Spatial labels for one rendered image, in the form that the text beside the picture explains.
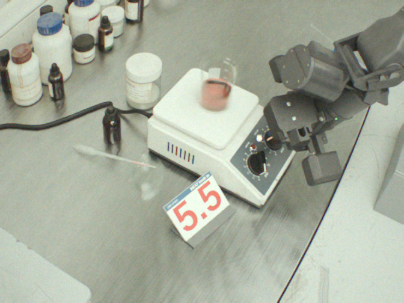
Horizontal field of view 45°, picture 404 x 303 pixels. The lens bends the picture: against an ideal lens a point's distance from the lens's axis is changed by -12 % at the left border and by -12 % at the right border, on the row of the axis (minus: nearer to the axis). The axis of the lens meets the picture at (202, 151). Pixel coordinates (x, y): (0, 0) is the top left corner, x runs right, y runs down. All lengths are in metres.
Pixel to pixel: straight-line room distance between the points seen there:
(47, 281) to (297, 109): 0.40
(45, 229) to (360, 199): 0.49
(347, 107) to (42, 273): 0.46
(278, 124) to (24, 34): 0.56
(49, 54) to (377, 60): 0.55
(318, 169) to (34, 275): 0.41
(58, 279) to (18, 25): 0.50
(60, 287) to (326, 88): 0.43
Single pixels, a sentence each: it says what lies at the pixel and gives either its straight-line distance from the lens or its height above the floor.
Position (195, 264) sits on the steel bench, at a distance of 0.74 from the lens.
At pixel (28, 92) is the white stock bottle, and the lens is 0.91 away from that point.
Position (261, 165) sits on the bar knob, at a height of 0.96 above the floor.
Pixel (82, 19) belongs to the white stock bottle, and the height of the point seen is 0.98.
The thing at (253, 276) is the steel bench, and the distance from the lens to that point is 0.74.
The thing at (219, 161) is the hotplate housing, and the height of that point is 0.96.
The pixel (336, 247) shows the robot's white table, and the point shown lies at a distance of 0.79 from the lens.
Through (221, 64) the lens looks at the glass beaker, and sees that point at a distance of 0.78.
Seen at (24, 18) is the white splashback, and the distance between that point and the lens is 1.01.
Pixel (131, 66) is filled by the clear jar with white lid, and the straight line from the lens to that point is 0.86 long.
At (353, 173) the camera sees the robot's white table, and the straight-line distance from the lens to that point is 0.89.
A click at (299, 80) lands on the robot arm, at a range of 0.61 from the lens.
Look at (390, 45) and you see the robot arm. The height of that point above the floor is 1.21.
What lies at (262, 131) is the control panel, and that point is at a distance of 0.81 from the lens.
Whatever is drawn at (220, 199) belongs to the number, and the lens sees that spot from 0.78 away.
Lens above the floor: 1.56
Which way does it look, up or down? 50 degrees down
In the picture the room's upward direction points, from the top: 8 degrees clockwise
